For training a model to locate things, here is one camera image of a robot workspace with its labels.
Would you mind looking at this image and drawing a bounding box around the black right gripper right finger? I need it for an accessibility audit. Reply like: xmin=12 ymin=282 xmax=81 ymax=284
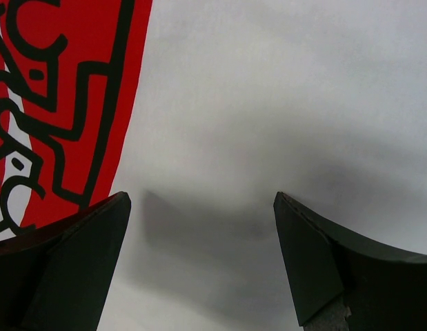
xmin=274 ymin=192 xmax=427 ymax=330

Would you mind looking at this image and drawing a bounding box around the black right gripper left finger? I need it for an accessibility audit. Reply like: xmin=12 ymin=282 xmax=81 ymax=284
xmin=0 ymin=192 xmax=131 ymax=331

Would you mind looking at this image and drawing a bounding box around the white t shirt red print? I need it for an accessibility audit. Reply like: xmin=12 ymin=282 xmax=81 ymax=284
xmin=0 ymin=1 xmax=427 ymax=330

